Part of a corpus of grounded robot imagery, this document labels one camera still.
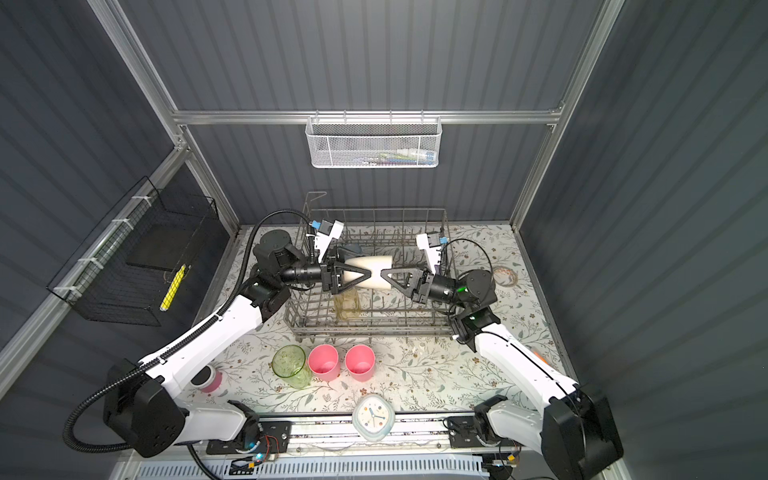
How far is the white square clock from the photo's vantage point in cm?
74

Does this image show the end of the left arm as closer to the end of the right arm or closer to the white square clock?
the end of the right arm

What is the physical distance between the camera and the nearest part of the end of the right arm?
0.59 meters

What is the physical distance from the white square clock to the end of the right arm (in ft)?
1.18
